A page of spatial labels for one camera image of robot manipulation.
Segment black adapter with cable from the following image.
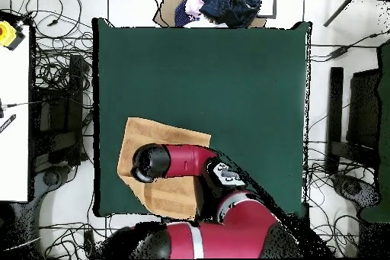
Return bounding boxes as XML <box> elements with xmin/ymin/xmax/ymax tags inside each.
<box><xmin>310</xmin><ymin>29</ymin><xmax>390</xmax><ymax>63</ymax></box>

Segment dark green table cloth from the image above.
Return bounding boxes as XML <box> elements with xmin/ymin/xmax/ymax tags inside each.
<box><xmin>91</xmin><ymin>17</ymin><xmax>312</xmax><ymax>218</ymax></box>

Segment black equipment stand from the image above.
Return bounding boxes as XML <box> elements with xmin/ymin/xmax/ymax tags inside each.
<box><xmin>28</xmin><ymin>53</ymin><xmax>92</xmax><ymax>169</ymax></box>

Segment black cable tangle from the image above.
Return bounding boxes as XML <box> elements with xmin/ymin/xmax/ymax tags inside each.
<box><xmin>10</xmin><ymin>0</ymin><xmax>94</xmax><ymax>111</ymax></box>
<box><xmin>304</xmin><ymin>146</ymin><xmax>360</xmax><ymax>258</ymax></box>

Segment yellow emergency stop button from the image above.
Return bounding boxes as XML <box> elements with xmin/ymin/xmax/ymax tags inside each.
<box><xmin>0</xmin><ymin>20</ymin><xmax>26</xmax><ymax>51</ymax></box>

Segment black striped strip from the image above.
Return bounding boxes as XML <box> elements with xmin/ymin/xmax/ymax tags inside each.
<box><xmin>0</xmin><ymin>114</ymin><xmax>17</xmax><ymax>134</ymax></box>

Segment cardboard laundry box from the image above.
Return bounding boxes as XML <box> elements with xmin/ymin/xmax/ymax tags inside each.
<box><xmin>152</xmin><ymin>0</ymin><xmax>278</xmax><ymax>28</ymax></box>

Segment tan terry towel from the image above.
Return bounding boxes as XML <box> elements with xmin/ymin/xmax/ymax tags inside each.
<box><xmin>117</xmin><ymin>116</ymin><xmax>212</xmax><ymax>221</ymax></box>

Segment gray chair base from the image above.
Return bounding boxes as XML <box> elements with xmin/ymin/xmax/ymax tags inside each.
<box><xmin>330</xmin><ymin>172</ymin><xmax>382</xmax><ymax>212</ymax></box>
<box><xmin>33</xmin><ymin>164</ymin><xmax>75</xmax><ymax>212</ymax></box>

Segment blue dotted garment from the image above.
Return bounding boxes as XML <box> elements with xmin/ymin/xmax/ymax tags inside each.
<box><xmin>174</xmin><ymin>0</ymin><xmax>202</xmax><ymax>27</ymax></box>

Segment white side table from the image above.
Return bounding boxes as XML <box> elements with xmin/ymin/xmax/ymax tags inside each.
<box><xmin>0</xmin><ymin>24</ymin><xmax>31</xmax><ymax>203</ymax></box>

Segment dark blue jeans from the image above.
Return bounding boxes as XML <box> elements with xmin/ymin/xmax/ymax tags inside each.
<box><xmin>199</xmin><ymin>0</ymin><xmax>263</xmax><ymax>28</ymax></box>

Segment dark green draped cloth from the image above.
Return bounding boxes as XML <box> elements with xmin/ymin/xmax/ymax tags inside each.
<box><xmin>359</xmin><ymin>38</ymin><xmax>390</xmax><ymax>223</ymax></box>

